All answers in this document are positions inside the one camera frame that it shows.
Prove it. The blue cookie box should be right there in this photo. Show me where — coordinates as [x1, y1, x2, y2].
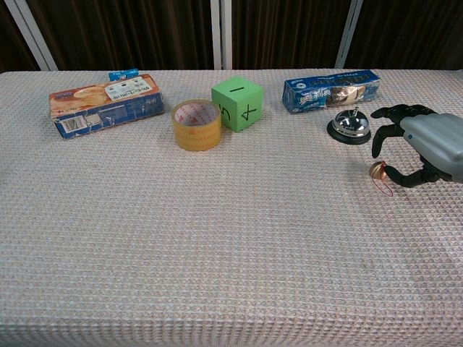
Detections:
[283, 69, 382, 115]

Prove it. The right robot hand grey black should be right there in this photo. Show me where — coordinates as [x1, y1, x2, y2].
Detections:
[370, 103, 463, 189]

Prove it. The beige waffle tablecloth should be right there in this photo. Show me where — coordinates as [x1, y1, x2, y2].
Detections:
[0, 68, 463, 347]

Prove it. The small brass bell red string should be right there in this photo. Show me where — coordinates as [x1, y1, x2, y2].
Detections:
[368, 161, 394, 198]

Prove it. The white frame post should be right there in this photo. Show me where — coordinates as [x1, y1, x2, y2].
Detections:
[334, 0, 364, 69]
[211, 0, 222, 70]
[3, 0, 59, 72]
[221, 0, 233, 70]

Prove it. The green numbered foam cube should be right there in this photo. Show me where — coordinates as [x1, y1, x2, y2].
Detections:
[211, 77, 264, 133]

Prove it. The small blue snack packet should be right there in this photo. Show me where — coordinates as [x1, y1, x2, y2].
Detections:
[108, 68, 140, 82]

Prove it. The dark curtain panel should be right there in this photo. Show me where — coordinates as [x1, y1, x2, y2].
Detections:
[0, 0, 41, 73]
[17, 0, 214, 72]
[231, 0, 352, 70]
[343, 0, 463, 72]

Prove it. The silver desk call bell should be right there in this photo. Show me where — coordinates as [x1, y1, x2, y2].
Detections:
[326, 107, 373, 146]

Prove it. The clear packing tape roll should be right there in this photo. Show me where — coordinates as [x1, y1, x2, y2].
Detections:
[171, 100, 223, 152]

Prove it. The orange cracker box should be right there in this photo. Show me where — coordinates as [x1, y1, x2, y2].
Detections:
[48, 74, 164, 141]

